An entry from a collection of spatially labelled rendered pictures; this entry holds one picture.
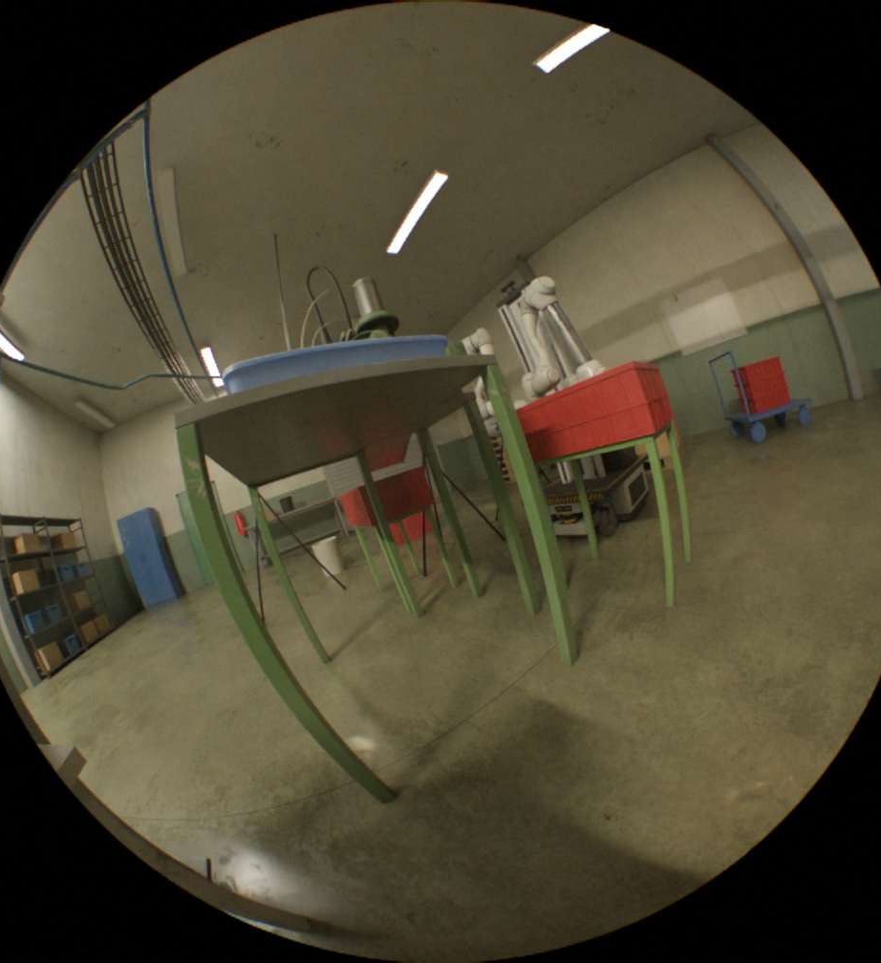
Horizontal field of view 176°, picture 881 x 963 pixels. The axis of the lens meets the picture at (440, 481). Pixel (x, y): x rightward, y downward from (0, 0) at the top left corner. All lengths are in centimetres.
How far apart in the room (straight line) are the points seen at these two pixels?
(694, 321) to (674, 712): 479
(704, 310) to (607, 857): 517
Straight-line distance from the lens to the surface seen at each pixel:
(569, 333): 164
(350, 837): 88
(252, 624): 52
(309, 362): 64
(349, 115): 366
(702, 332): 502
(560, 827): 74
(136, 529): 706
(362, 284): 154
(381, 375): 57
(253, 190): 391
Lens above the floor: 72
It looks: 3 degrees down
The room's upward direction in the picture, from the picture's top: 19 degrees counter-clockwise
